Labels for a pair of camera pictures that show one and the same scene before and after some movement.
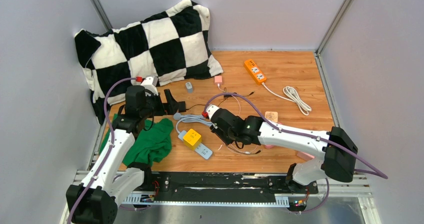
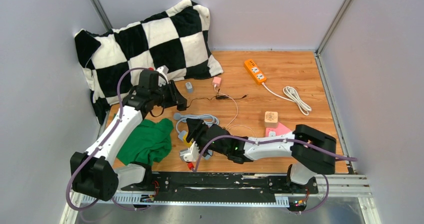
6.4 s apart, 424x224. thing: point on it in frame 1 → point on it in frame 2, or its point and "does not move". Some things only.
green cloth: [149, 144] does not move
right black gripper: [217, 131] → [193, 125]
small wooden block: [272, 115] does not move
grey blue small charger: [189, 87] does not move
